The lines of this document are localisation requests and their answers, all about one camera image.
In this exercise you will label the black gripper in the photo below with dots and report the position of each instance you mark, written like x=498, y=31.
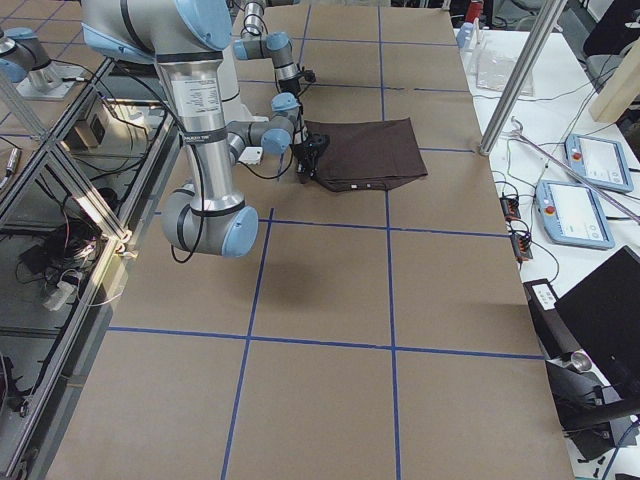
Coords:
x=303, y=153
x=289, y=85

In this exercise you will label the dark brown t-shirt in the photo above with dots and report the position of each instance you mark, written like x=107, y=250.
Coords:
x=368, y=156

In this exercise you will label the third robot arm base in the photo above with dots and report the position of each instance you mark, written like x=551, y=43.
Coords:
x=26, y=63

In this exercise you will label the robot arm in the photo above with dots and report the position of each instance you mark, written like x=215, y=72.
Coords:
x=188, y=42
x=256, y=42

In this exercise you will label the brown paper table cover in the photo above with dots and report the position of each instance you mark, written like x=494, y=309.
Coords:
x=368, y=335

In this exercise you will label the clear plastic bag with board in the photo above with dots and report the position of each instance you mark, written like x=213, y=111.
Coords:
x=493, y=70

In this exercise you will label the small electronics board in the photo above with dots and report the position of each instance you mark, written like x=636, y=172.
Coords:
x=521, y=245
x=510, y=208

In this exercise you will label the near teach pendant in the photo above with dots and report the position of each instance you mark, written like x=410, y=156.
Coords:
x=572, y=215

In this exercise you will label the teach pendant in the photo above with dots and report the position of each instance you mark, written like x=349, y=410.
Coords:
x=601, y=161
x=572, y=215

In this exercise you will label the far teach pendant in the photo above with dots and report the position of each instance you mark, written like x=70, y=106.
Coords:
x=601, y=161

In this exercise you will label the black box with label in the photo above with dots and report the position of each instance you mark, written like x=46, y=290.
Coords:
x=554, y=335

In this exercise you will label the wooden beam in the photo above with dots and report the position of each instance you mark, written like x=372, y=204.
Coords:
x=620, y=90

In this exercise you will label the black monitor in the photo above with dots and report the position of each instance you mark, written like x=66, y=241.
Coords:
x=602, y=313

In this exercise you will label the metal cup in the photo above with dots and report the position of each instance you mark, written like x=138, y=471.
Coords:
x=580, y=362

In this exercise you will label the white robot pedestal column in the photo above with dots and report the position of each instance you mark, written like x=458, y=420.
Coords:
x=235, y=110

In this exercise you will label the aluminium frame post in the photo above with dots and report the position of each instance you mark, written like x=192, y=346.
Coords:
x=533, y=46

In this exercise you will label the aluminium extrusion frame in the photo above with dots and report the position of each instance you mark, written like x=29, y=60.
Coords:
x=69, y=221

